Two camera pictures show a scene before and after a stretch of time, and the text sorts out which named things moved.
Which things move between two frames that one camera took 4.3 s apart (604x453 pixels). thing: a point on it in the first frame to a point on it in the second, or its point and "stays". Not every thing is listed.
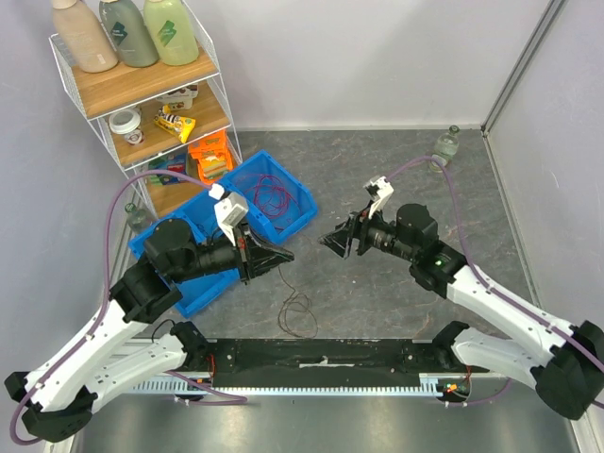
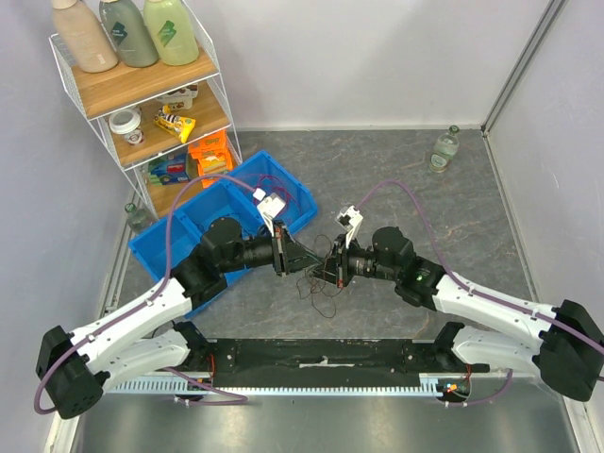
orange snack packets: (213, 155) stays
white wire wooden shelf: (169, 125) stays
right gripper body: (355, 234) to (340, 260)
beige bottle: (81, 31) stays
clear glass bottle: (445, 146) stays
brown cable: (294, 308) to (320, 281)
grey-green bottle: (127, 30) stays
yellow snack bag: (179, 126) stays
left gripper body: (241, 233) to (280, 249)
